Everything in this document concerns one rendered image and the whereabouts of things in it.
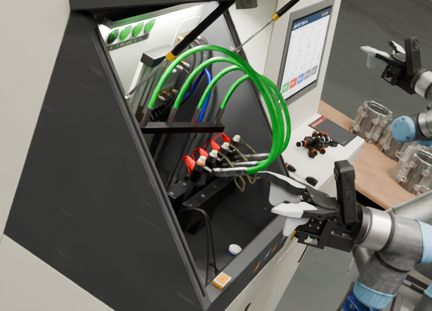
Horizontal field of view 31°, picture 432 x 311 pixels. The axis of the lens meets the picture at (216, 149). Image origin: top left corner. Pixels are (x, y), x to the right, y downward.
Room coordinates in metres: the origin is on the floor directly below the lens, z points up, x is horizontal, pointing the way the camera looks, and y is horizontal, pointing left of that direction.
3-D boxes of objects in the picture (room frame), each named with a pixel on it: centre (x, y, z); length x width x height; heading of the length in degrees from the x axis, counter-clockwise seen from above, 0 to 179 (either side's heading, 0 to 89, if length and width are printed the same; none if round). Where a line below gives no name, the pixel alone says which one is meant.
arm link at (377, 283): (1.31, -0.39, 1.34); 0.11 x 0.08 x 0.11; 15
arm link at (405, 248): (1.30, -0.39, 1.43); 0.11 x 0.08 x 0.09; 105
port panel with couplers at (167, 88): (2.20, 0.21, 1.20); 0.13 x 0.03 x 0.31; 164
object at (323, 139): (2.56, -0.32, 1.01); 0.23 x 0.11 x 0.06; 164
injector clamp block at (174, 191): (2.01, -0.01, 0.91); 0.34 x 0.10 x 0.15; 164
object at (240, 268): (1.83, -0.21, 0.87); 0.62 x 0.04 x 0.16; 164
